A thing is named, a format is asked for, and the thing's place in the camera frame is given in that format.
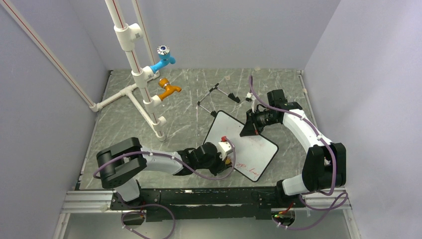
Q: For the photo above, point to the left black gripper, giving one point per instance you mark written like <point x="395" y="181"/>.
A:
<point x="221" y="165"/>

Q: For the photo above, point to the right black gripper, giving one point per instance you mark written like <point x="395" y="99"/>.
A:
<point x="251" y="128"/>

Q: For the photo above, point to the small black-framed whiteboard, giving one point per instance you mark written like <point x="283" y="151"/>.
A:
<point x="253" y="153"/>

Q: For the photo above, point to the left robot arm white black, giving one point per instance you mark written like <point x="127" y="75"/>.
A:
<point x="119" y="163"/>

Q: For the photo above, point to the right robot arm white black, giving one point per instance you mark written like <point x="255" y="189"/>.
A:
<point x="325" y="163"/>

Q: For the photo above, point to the orange faucet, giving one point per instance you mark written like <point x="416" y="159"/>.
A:
<point x="169" y="89"/>

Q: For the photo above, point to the blue faucet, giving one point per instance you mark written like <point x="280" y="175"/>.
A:
<point x="165" y="56"/>

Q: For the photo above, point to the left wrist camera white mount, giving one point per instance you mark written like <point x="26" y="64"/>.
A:
<point x="224" y="148"/>

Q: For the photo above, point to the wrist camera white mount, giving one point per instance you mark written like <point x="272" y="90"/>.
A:
<point x="224" y="148"/>
<point x="252" y="99"/>

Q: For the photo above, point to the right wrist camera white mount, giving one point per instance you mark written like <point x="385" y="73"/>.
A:
<point x="252" y="99"/>

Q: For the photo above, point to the black wire whiteboard stand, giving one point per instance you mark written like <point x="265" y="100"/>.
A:
<point x="216" y="97"/>

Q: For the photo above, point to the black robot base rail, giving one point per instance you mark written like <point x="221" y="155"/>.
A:
<point x="208" y="203"/>

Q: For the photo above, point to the aluminium extrusion frame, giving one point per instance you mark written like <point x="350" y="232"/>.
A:
<point x="98" y="201"/>

